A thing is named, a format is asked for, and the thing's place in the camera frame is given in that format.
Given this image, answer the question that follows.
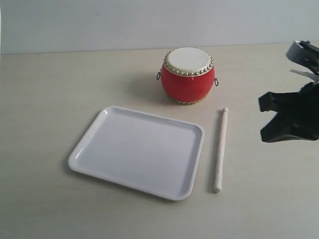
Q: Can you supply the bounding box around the wooden drumstick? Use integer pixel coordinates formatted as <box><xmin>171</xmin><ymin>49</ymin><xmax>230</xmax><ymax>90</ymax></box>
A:
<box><xmin>213</xmin><ymin>107</ymin><xmax>229</xmax><ymax>193</ymax></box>

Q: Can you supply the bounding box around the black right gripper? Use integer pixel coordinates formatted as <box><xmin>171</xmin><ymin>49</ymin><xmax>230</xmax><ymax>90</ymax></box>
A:
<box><xmin>258</xmin><ymin>83</ymin><xmax>319</xmax><ymax>143</ymax></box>

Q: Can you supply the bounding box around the red small drum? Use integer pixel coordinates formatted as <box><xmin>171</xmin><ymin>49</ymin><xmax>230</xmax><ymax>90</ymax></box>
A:
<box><xmin>157</xmin><ymin>47</ymin><xmax>219</xmax><ymax>105</ymax></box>

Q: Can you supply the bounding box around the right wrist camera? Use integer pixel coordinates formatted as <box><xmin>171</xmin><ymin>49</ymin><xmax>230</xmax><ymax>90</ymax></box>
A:
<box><xmin>286</xmin><ymin>41</ymin><xmax>319</xmax><ymax>76</ymax></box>

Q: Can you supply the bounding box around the white plastic tray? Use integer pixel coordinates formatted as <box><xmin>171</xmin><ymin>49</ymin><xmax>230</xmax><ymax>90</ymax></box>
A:
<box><xmin>68</xmin><ymin>106</ymin><xmax>204</xmax><ymax>201</ymax></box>

